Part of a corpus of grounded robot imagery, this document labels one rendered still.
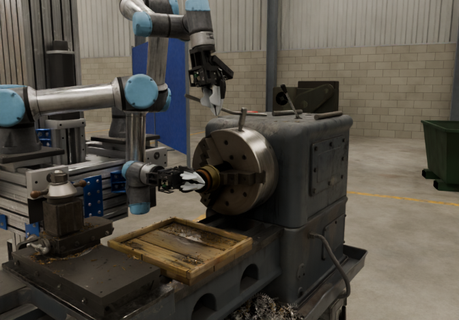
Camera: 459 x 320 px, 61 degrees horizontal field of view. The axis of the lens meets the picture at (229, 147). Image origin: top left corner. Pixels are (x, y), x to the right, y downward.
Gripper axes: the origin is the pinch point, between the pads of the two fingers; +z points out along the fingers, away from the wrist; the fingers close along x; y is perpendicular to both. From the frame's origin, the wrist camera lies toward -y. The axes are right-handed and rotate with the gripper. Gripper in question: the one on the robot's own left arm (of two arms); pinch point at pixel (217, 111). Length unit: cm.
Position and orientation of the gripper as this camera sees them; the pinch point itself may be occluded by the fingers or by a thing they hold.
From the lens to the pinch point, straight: 125.1
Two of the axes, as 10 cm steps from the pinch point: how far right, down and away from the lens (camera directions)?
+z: 1.5, 9.9, 0.5
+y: -6.0, 1.3, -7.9
